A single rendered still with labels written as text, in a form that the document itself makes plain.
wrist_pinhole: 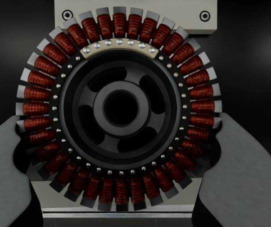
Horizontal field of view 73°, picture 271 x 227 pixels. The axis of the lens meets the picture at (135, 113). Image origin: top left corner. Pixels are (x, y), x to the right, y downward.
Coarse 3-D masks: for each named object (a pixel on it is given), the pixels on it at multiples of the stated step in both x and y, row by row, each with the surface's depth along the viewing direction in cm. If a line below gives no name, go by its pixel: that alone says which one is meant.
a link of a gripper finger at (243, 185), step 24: (216, 144) 9; (240, 144) 8; (216, 168) 7; (240, 168) 7; (264, 168) 7; (216, 192) 6; (240, 192) 6; (264, 192) 6; (192, 216) 7; (216, 216) 6; (240, 216) 6; (264, 216) 6
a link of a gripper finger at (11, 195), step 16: (0, 128) 9; (16, 128) 9; (0, 144) 8; (16, 144) 8; (0, 160) 7; (16, 160) 8; (0, 176) 7; (16, 176) 7; (0, 192) 6; (16, 192) 6; (32, 192) 6; (0, 208) 6; (16, 208) 6; (32, 208) 6; (0, 224) 5; (16, 224) 5; (32, 224) 6
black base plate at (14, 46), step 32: (0, 0) 17; (32, 0) 18; (224, 0) 18; (256, 0) 18; (0, 32) 18; (32, 32) 18; (224, 32) 18; (256, 32) 18; (0, 64) 18; (224, 64) 18; (256, 64) 18; (0, 96) 18; (128, 96) 18; (160, 96) 18; (224, 96) 18; (256, 96) 18; (96, 128) 18; (256, 128) 19
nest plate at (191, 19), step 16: (64, 0) 16; (80, 0) 16; (96, 0) 17; (112, 0) 17; (128, 0) 17; (144, 0) 17; (160, 0) 17; (176, 0) 17; (192, 0) 17; (208, 0) 17; (64, 16) 16; (96, 16) 17; (112, 16) 17; (128, 16) 17; (144, 16) 17; (160, 16) 17; (176, 16) 17; (192, 16) 17; (208, 16) 17; (192, 32) 18; (208, 32) 18
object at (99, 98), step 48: (48, 48) 9; (96, 48) 9; (144, 48) 10; (192, 48) 10; (48, 96) 10; (96, 96) 10; (144, 96) 11; (192, 96) 10; (48, 144) 9; (96, 144) 12; (192, 144) 10; (96, 192) 9; (144, 192) 10
